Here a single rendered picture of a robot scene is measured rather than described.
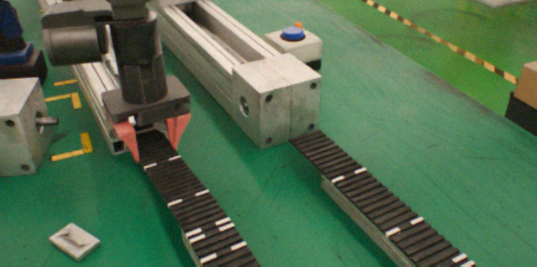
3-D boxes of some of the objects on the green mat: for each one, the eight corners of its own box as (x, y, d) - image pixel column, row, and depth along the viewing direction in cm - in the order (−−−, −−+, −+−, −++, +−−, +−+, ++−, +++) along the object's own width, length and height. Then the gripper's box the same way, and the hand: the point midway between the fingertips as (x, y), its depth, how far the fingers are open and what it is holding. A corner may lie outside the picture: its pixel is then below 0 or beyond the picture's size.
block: (56, 172, 67) (38, 112, 62) (-34, 180, 66) (-60, 119, 61) (70, 131, 75) (56, 75, 70) (-9, 137, 74) (-30, 81, 69)
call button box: (320, 70, 93) (323, 39, 89) (276, 81, 89) (276, 49, 85) (299, 54, 99) (299, 23, 95) (255, 65, 95) (255, 34, 91)
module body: (288, 105, 82) (289, 58, 77) (233, 121, 78) (231, 72, 73) (144, -22, 141) (140, -52, 136) (109, -16, 137) (103, -48, 132)
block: (331, 127, 76) (336, 72, 71) (260, 150, 71) (259, 92, 66) (300, 101, 83) (302, 49, 78) (233, 121, 78) (231, 66, 73)
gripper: (103, 75, 57) (126, 180, 65) (187, 55, 61) (198, 157, 69) (91, 52, 62) (112, 153, 70) (169, 36, 66) (181, 133, 74)
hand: (154, 150), depth 69 cm, fingers closed on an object, 5 cm apart
